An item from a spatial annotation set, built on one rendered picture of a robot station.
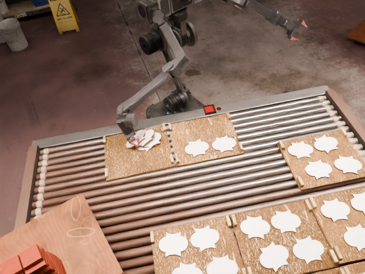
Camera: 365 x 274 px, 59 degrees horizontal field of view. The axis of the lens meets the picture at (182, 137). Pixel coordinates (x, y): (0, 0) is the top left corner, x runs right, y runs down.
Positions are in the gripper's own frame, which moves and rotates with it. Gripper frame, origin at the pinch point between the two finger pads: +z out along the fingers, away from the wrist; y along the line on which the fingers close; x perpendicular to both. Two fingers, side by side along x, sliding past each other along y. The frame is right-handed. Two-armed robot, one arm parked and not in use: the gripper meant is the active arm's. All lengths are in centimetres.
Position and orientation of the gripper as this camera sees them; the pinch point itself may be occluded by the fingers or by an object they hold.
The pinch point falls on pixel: (134, 141)
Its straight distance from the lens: 203.6
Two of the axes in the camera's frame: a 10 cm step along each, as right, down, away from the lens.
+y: -4.3, -5.2, 7.4
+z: 3.7, 6.5, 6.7
